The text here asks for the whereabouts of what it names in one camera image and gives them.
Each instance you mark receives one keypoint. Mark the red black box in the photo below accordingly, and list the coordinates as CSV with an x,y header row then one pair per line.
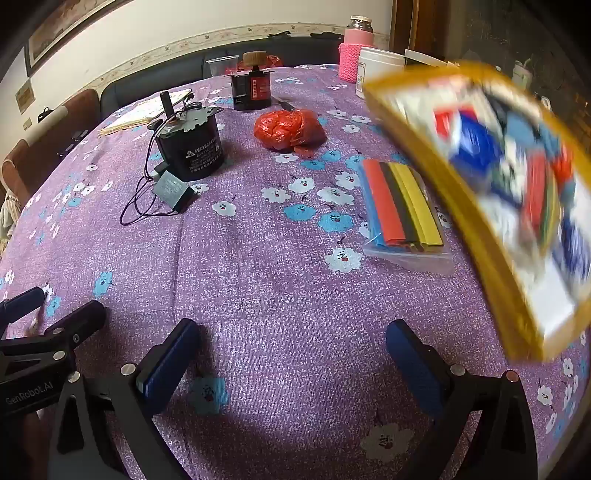
x,y
251,90

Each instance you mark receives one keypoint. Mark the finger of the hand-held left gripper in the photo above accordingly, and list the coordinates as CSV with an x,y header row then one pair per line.
x,y
23,302
81,321

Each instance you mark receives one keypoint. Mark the grey capacitor block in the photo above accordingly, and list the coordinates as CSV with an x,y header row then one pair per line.
x,y
173,189

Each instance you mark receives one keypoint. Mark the dark sofa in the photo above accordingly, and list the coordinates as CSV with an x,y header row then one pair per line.
x,y
152,74

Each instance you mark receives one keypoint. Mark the bag of coloured tubes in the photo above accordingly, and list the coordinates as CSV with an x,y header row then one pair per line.
x,y
397,203

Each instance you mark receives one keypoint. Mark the bottle with wooden cap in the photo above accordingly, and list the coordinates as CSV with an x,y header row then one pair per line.
x,y
255,60

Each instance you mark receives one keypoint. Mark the framed wall painting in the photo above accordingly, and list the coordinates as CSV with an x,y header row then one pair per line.
x,y
69,27

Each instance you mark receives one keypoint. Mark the black electric motor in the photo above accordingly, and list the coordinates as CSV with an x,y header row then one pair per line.
x,y
189,152

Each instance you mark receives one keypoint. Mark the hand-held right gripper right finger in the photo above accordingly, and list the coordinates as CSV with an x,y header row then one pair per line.
x,y
411,369

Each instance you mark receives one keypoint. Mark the brown chair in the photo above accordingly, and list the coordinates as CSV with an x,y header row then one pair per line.
x,y
69,124
14,170

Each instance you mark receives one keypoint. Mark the small red plastic bag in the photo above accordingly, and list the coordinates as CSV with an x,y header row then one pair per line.
x,y
274,61

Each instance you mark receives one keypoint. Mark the white plastic jar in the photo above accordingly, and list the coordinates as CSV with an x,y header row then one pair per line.
x,y
376,69

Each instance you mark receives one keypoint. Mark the small black bag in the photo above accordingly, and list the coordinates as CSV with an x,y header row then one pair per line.
x,y
45,114

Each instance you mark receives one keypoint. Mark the yellow-taped white foam box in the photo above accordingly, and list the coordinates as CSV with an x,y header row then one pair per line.
x,y
485,230

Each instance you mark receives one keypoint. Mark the white green bottle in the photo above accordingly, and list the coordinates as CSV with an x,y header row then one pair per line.
x,y
521,74

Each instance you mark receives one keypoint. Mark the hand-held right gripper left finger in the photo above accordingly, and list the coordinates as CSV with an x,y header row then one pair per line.
x,y
168,364

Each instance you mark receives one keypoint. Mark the white flat box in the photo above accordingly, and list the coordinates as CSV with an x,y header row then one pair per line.
x,y
429,57

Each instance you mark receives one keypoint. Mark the small wall plaque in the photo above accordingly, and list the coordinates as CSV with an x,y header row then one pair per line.
x,y
25,95

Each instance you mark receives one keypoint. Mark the jar with pink knitted sleeve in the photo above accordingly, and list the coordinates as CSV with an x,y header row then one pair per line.
x,y
354,57

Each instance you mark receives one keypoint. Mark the black pen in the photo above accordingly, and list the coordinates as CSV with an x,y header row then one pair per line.
x,y
284,102

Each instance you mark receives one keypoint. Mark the white draped cloth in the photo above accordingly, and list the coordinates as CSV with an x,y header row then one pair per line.
x,y
9,212

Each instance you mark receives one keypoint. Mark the brown wooden cabinet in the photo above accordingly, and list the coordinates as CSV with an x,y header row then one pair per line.
x,y
489,32

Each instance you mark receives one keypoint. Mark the clear plastic cup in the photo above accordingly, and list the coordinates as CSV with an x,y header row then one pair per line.
x,y
221,64

